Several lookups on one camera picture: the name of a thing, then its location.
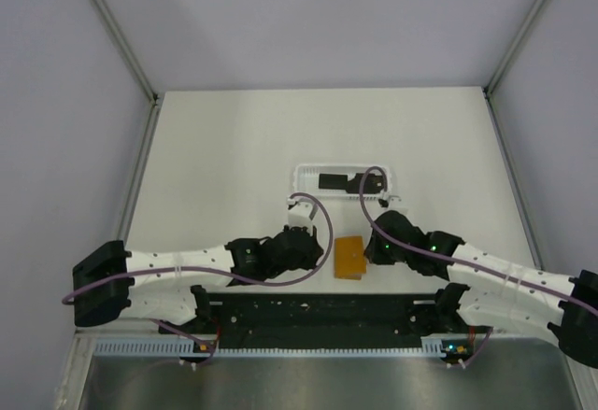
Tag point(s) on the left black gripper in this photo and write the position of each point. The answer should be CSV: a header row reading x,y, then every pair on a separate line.
x,y
312,256

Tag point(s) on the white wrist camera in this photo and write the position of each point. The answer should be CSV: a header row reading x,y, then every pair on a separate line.
x,y
300,214
387,200

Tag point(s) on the clear plastic card tray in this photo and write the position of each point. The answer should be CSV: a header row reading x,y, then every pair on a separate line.
x,y
305,179

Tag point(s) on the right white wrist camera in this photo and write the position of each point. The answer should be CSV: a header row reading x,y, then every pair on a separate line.
x,y
387,200

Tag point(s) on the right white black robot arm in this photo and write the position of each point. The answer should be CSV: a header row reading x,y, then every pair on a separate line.
x,y
485,291

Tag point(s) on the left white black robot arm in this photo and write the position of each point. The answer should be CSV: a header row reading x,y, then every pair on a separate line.
x,y
114,282

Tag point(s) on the orange leather card holder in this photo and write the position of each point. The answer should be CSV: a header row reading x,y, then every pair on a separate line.
x,y
349,260

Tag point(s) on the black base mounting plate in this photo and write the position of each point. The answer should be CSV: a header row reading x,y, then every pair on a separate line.
x,y
323,321

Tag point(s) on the dark credit card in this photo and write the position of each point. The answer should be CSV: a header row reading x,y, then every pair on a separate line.
x,y
373,184
333,182

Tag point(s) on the aluminium frame post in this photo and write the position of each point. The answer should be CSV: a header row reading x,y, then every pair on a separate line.
x,y
123,47
515,46

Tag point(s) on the left aluminium frame post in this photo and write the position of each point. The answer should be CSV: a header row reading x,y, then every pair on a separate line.
x,y
123,47

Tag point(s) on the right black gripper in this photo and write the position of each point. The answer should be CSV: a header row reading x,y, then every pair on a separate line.
x,y
373,251

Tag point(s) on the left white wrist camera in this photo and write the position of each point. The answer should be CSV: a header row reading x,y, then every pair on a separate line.
x,y
300,214

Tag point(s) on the right aluminium frame post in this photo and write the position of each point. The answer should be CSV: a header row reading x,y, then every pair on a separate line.
x,y
515,46

